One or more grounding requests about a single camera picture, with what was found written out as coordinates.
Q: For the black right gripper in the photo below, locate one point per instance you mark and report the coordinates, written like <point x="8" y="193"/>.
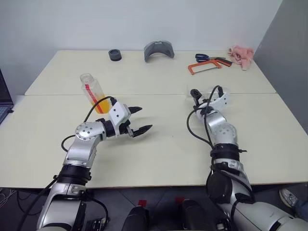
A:
<point x="203" y="104"/>

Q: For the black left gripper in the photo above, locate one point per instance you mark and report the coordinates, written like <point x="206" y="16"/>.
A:
<point x="126" y="130"/>

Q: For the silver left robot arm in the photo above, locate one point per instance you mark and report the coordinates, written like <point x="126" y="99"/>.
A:
<point x="81" y="149"/>

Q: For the plastic bottle orange liquid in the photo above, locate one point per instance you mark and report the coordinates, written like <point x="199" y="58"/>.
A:
<point x="93" y="91"/>

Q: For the grey curved visor shell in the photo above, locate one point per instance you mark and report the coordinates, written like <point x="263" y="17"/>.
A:
<point x="158" y="48"/>

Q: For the pink plush toy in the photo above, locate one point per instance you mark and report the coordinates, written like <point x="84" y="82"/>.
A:
<point x="241" y="55"/>

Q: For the grey partition panel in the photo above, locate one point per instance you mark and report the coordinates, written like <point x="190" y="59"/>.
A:
<point x="286" y="60"/>

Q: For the black rounded shape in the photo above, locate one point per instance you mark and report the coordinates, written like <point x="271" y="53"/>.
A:
<point x="136" y="220"/>
<point x="193" y="216"/>

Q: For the black ribbed block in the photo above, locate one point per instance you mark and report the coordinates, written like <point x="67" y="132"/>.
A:
<point x="96" y="225"/>

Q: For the dark laptop computer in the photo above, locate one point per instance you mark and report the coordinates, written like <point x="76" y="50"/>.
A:
<point x="4" y="91"/>

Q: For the grey white sneaker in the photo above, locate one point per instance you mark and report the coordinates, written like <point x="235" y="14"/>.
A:
<point x="288" y="197"/>

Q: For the blue jeans leg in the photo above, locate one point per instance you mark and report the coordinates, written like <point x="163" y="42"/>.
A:
<point x="302" y="209"/>

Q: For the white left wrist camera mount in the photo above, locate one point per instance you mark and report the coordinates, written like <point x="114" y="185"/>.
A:
<point x="118" y="113"/>

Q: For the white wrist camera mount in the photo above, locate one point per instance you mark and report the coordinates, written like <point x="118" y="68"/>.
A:
<point x="118" y="113"/>
<point x="220" y="101"/>

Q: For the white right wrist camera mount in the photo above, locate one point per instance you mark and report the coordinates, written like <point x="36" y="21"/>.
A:
<point x="220" y="101"/>

